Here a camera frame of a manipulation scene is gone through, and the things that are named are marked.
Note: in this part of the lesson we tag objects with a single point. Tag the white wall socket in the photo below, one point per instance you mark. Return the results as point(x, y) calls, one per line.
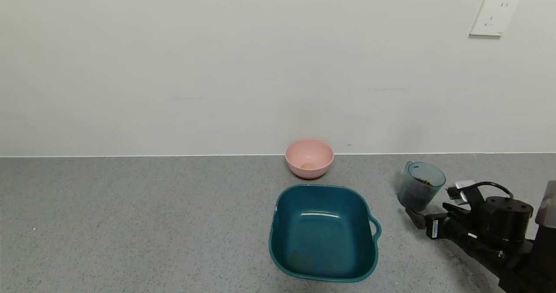
point(494, 15)

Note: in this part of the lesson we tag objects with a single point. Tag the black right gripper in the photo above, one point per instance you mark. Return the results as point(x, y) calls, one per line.
point(434, 228)

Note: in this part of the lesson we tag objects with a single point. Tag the transparent blue measuring cup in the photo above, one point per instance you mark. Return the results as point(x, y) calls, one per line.
point(417, 195)

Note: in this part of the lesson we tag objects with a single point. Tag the brown beans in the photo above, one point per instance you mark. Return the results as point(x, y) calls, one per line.
point(423, 182)

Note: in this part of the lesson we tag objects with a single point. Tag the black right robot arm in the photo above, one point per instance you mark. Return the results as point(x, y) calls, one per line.
point(506, 219)

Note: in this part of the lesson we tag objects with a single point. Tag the pink ribbed bowl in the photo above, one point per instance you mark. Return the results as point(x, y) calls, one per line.
point(309, 158)

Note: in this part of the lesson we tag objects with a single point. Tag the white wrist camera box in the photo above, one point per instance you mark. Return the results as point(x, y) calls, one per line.
point(462, 188)

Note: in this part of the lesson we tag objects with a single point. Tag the teal square plastic basin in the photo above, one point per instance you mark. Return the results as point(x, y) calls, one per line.
point(323, 236)

